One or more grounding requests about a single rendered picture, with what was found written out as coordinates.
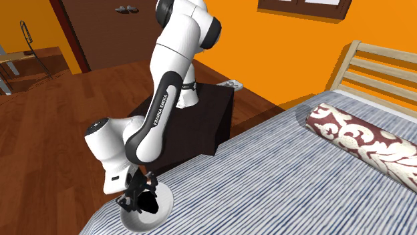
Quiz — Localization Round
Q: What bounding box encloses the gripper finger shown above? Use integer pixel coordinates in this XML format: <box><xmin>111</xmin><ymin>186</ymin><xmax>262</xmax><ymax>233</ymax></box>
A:
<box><xmin>144</xmin><ymin>171</ymin><xmax>160</xmax><ymax>197</ymax></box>
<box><xmin>116</xmin><ymin>192</ymin><xmax>142</xmax><ymax>214</ymax></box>

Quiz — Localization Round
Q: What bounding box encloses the white flat object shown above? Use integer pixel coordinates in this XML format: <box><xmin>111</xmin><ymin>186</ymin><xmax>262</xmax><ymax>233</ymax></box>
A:
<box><xmin>216</xmin><ymin>79</ymin><xmax>244</xmax><ymax>92</ymax></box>

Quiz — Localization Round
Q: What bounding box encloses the red white patterned bolster pillow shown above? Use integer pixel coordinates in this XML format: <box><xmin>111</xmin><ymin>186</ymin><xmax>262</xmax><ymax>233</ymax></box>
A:
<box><xmin>305</xmin><ymin>102</ymin><xmax>417</xmax><ymax>194</ymax></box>

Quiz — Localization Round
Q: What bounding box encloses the white bowl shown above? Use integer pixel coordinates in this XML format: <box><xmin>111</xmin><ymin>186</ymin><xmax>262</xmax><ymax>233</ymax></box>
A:
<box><xmin>119</xmin><ymin>183</ymin><xmax>174</xmax><ymax>233</ymax></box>

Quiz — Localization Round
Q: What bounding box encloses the grey legged table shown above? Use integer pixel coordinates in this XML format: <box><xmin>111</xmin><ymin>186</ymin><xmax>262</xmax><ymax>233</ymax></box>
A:
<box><xmin>0</xmin><ymin>45</ymin><xmax>36</xmax><ymax>96</ymax></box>

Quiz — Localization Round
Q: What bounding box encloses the brown framed window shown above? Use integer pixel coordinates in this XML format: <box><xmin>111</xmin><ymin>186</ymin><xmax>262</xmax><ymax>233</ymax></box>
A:
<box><xmin>257</xmin><ymin>0</ymin><xmax>354</xmax><ymax>21</ymax></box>

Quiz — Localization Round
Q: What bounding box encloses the bed with striped cover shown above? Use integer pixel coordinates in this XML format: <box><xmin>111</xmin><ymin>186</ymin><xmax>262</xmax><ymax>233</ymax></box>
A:
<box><xmin>78</xmin><ymin>39</ymin><xmax>417</xmax><ymax>235</ymax></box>

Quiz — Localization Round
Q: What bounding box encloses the dark robot stand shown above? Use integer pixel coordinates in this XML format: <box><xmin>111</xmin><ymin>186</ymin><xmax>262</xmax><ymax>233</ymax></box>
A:
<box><xmin>128</xmin><ymin>81</ymin><xmax>236</xmax><ymax>177</ymax></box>

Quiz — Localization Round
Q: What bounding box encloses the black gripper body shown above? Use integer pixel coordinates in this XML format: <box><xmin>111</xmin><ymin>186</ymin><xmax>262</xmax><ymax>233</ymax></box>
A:
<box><xmin>124</xmin><ymin>165</ymin><xmax>148</xmax><ymax>197</ymax></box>

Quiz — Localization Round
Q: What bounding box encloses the brown door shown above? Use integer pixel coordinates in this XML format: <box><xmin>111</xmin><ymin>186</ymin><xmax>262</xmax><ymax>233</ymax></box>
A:
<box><xmin>48</xmin><ymin>0</ymin><xmax>165</xmax><ymax>74</ymax></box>

